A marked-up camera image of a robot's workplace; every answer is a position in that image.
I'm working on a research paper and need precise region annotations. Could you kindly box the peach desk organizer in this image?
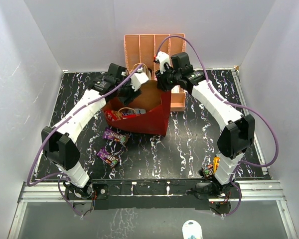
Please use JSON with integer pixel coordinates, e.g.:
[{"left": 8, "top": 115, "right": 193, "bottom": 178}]
[{"left": 124, "top": 33, "right": 187, "bottom": 112}]

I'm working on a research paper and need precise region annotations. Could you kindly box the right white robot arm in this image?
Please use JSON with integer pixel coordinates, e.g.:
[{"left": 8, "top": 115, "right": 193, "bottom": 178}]
[{"left": 154, "top": 51, "right": 255, "bottom": 198}]

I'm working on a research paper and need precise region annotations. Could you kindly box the red paper bag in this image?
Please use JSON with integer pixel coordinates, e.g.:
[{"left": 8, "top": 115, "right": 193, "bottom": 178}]
[{"left": 102, "top": 79, "right": 171, "bottom": 136}]

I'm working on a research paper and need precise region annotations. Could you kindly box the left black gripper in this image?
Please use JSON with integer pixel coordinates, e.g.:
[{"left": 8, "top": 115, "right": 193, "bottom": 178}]
[{"left": 116, "top": 76, "right": 141, "bottom": 106}]

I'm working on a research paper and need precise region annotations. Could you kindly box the red chips bag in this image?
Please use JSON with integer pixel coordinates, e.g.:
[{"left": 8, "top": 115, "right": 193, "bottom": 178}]
[{"left": 104, "top": 110, "right": 139, "bottom": 121}]

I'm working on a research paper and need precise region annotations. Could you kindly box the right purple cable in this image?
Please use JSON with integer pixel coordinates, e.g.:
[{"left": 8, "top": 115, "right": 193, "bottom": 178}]
[{"left": 155, "top": 35, "right": 280, "bottom": 217}]

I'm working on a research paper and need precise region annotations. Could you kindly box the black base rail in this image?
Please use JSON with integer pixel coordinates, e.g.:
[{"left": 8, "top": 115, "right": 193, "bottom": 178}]
[{"left": 64, "top": 179, "right": 240, "bottom": 210}]

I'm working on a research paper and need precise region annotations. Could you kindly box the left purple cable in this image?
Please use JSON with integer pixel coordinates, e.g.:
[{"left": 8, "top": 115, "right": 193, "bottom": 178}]
[{"left": 26, "top": 65, "right": 144, "bottom": 217}]

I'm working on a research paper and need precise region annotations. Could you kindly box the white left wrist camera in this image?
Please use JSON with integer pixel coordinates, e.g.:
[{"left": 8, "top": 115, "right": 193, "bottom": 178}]
[{"left": 131, "top": 67, "right": 149, "bottom": 92}]

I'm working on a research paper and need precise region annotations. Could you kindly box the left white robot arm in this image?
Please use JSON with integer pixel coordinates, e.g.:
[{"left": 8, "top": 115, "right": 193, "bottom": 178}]
[{"left": 41, "top": 63, "right": 149, "bottom": 199}]

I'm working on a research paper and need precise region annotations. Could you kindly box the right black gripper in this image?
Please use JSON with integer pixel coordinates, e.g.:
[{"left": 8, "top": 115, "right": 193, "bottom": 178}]
[{"left": 155, "top": 65, "right": 181, "bottom": 92}]

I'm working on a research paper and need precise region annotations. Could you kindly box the purple candy pack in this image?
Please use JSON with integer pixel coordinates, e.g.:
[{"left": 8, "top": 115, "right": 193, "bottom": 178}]
[
  {"left": 97, "top": 147, "right": 119, "bottom": 168},
  {"left": 103, "top": 127, "right": 129, "bottom": 145}
]

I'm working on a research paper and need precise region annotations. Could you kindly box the brown candy pack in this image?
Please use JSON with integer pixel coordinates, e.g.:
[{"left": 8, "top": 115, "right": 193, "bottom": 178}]
[{"left": 201, "top": 164, "right": 214, "bottom": 180}]

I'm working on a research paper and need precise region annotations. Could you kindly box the yellow candy pack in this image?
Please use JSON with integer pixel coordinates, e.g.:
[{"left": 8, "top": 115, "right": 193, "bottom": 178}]
[{"left": 213, "top": 157, "right": 220, "bottom": 174}]

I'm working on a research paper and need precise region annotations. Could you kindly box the purple cable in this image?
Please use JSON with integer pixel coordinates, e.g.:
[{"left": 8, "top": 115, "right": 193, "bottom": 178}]
[
  {"left": 155, "top": 35, "right": 280, "bottom": 217},
  {"left": 26, "top": 65, "right": 144, "bottom": 217}
]

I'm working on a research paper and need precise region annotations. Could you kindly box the white oval object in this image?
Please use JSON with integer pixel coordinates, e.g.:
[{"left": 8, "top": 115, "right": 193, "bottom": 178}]
[{"left": 182, "top": 220, "right": 203, "bottom": 239}]

